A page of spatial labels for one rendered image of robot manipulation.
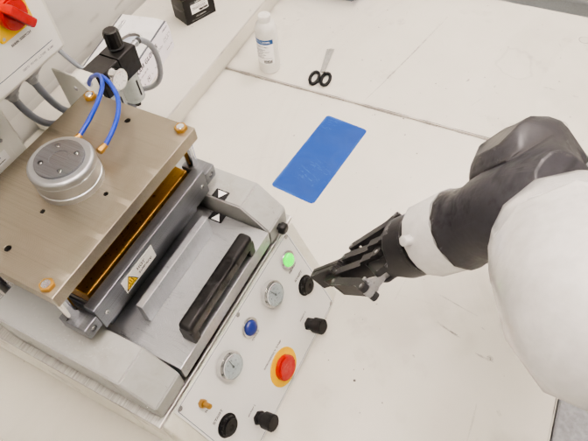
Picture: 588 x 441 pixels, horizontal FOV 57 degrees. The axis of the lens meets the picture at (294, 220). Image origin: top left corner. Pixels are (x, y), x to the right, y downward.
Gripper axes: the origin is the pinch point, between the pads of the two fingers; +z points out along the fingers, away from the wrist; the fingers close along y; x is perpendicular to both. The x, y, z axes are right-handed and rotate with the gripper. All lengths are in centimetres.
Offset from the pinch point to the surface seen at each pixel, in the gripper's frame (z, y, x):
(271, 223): 1.1, -1.0, -11.3
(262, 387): 10.4, 16.3, 3.0
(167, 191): 0.0, 5.4, -25.5
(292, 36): 37, -67, -24
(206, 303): -2.3, 15.2, -13.7
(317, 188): 21.3, -25.0, -2.5
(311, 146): 24.7, -34.8, -7.3
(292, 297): 8.4, 2.9, -0.5
